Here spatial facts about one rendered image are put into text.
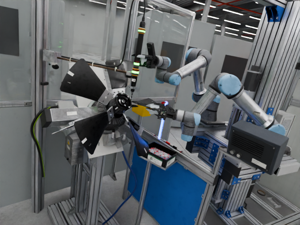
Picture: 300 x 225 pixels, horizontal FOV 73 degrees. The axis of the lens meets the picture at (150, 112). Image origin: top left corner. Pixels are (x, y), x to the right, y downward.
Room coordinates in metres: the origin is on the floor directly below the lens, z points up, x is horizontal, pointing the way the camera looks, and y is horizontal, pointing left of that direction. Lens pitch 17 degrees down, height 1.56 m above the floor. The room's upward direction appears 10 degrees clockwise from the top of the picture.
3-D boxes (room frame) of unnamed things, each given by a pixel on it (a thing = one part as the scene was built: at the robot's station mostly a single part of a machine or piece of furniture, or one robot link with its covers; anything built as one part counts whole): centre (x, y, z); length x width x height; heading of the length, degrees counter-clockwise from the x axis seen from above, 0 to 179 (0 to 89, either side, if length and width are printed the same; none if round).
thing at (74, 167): (1.64, 0.60, 0.42); 0.04 x 0.04 x 0.83; 43
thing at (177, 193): (1.49, -0.19, 0.45); 0.82 x 0.02 x 0.66; 43
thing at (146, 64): (1.42, 0.07, 1.47); 0.12 x 0.08 x 0.09; 143
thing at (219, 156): (1.18, -0.49, 0.96); 0.03 x 0.03 x 0.20; 43
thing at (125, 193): (1.80, 0.10, 0.39); 0.04 x 0.04 x 0.78; 43
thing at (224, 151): (1.10, -0.56, 1.04); 0.24 x 0.03 x 0.03; 43
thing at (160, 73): (1.53, -0.04, 1.38); 0.11 x 0.08 x 0.11; 41
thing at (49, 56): (1.44, 0.75, 1.39); 0.10 x 0.07 x 0.09; 78
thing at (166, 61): (1.54, -0.03, 1.48); 0.11 x 0.08 x 0.09; 143
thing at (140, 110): (1.78, 0.08, 1.02); 0.16 x 0.10 x 0.11; 43
